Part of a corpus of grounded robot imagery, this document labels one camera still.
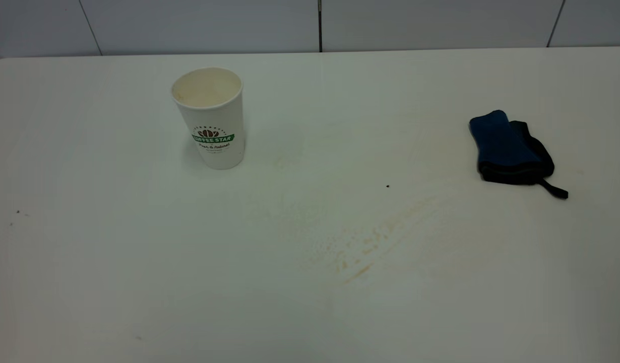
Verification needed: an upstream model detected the white paper coffee cup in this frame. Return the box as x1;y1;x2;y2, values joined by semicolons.
170;67;246;170

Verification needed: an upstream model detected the blue black cleaning cloth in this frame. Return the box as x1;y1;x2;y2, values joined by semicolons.
469;110;569;200

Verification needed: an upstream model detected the brown coffee spill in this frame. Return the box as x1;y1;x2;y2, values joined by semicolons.
305;197;442;286

